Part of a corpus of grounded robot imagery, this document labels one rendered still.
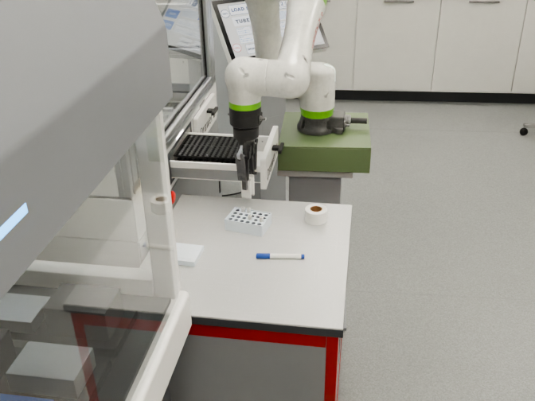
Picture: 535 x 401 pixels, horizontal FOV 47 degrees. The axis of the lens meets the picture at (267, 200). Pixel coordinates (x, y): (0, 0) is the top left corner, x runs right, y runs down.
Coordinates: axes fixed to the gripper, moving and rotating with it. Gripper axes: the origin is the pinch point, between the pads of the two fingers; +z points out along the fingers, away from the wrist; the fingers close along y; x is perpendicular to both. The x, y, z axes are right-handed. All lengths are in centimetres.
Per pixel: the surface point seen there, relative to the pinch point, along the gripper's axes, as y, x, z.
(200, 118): 40, 35, -3
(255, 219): -3.1, -3.6, 9.1
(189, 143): 21.0, 30.5, -1.3
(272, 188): 120, 37, 67
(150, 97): -66, -11, -52
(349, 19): 317, 45, 21
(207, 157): 12.8, 19.6, -1.4
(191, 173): 7.8, 23.3, 3.1
